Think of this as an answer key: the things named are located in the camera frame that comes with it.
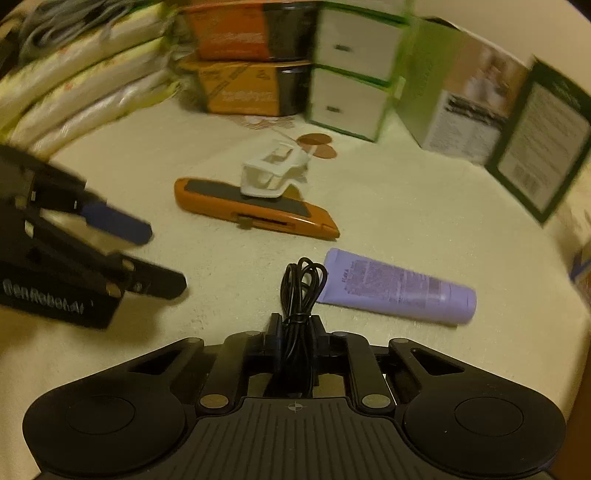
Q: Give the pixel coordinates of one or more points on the cream patterned tablecloth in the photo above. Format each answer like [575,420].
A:
[231,286]

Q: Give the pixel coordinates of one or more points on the dark green box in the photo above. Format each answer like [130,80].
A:
[540,147]

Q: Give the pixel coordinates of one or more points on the green and white box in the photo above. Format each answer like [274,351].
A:
[360,41]
[346,104]

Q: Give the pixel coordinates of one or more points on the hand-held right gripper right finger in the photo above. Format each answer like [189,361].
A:
[322,333]

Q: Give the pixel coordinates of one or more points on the white yellow food packet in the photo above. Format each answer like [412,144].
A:
[115,115]
[92,48]
[101,85]

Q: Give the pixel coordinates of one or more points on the white plastic clip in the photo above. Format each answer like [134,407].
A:
[272,168]

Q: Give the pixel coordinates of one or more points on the orange instant noodle bowl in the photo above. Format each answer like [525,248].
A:
[240,90]
[231,32]

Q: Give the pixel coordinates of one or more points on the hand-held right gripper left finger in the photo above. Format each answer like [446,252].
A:
[274,333]

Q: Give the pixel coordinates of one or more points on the orange utility knife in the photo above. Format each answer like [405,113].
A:
[207,196]

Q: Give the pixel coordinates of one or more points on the purple tube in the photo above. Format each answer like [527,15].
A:
[397,288]

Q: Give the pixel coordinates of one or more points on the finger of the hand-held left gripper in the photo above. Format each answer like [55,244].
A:
[120,225]
[157,280]

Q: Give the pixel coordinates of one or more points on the light green product box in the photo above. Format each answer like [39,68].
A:
[457,101]

